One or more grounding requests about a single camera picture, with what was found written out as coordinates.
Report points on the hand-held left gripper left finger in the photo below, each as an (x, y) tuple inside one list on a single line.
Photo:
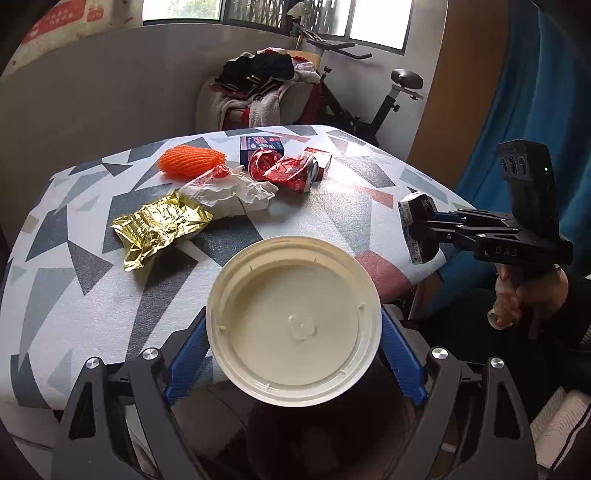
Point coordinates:
[(184, 369)]

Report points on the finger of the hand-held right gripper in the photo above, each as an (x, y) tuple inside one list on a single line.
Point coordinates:
[(480, 219), (461, 237)]

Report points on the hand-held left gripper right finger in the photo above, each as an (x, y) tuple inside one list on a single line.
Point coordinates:
[(406, 369)]

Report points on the cream round plastic lid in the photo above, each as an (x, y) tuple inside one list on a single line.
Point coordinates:
[(295, 323)]

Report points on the blue carton box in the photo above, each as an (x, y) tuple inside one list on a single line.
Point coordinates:
[(261, 144)]

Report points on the person's right forearm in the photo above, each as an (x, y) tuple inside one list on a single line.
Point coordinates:
[(577, 318)]

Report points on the person's right hand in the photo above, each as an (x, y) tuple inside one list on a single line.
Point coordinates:
[(508, 300)]

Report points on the blue curtain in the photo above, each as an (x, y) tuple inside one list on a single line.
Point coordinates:
[(531, 92)]

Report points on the geometric patterned tablecloth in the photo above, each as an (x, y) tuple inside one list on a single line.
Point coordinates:
[(92, 300)]

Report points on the brown wooden panel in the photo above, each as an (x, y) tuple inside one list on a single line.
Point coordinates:
[(461, 92)]

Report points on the black exercise bike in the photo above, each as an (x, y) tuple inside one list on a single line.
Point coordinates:
[(388, 115)]

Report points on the gold foil wrapper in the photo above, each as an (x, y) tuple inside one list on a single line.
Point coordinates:
[(157, 226)]

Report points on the red and white cigarette box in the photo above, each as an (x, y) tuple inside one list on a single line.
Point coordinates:
[(323, 159)]

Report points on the light fabric seat cushion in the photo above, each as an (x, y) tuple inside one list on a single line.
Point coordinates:
[(563, 424)]

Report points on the white crumpled paper wrapper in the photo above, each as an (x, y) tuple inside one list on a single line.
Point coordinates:
[(231, 194)]

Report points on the crushed red can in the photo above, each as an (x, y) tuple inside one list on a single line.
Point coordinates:
[(281, 173)]

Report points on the orange foam fruit net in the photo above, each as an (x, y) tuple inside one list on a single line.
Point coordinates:
[(189, 161)]

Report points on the beige chair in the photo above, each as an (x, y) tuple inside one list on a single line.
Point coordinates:
[(295, 99)]

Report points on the pile of clothes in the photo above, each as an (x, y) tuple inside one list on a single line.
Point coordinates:
[(268, 67)]

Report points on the white clip lamp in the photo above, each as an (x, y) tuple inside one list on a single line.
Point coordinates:
[(300, 9)]

